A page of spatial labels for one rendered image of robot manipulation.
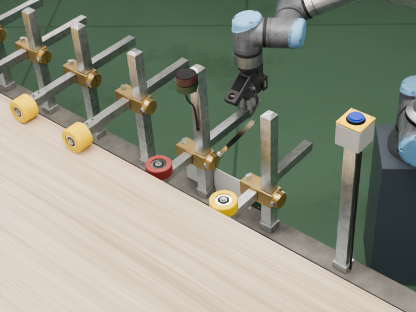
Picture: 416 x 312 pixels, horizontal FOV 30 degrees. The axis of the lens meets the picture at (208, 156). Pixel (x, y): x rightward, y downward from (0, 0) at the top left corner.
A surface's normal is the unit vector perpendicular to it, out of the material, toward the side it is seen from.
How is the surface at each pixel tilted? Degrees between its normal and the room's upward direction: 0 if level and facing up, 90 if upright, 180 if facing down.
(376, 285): 0
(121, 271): 0
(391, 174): 90
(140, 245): 0
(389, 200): 90
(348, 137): 90
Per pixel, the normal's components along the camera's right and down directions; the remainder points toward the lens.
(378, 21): -0.05, -0.77
